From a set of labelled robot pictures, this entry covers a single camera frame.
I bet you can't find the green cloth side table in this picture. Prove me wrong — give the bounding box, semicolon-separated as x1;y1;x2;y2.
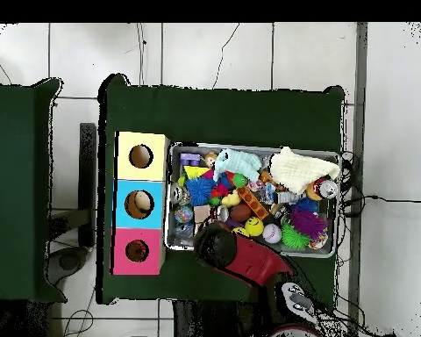
0;77;68;303

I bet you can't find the white mini baseball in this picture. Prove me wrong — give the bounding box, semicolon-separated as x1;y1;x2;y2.
261;223;282;244

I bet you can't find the brown mini football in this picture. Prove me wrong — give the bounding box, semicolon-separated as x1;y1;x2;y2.
229;203;253;223

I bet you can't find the dark green table cloth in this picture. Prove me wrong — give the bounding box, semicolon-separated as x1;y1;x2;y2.
96;74;346;312

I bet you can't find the green spiky rubber ball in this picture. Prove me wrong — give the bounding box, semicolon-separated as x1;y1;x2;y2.
281;222;311;250

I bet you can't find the yellow plush toy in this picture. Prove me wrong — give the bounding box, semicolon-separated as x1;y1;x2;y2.
221;190;242;208

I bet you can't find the black power cable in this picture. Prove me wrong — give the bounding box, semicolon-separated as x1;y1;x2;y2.
339;150;421;219

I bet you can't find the blue spiky rubber ball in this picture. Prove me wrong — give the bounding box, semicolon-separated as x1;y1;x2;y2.
185;176;215;207

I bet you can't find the cream knitted cloth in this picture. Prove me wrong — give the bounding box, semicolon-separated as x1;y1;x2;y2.
269;146;341;195

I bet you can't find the orange building block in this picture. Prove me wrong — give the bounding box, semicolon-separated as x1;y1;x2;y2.
236;186;270;220

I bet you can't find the yellow ball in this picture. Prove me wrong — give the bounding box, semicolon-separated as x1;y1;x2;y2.
244;216;265;237

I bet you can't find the mint knitted cloth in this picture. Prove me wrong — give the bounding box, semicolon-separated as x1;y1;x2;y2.
212;147;263;183

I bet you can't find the purple spiky monster toy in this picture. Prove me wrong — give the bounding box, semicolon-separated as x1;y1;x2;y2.
289;207;328;241

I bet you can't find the shallow metal mesh bin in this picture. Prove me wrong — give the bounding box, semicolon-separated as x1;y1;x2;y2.
164;141;342;259

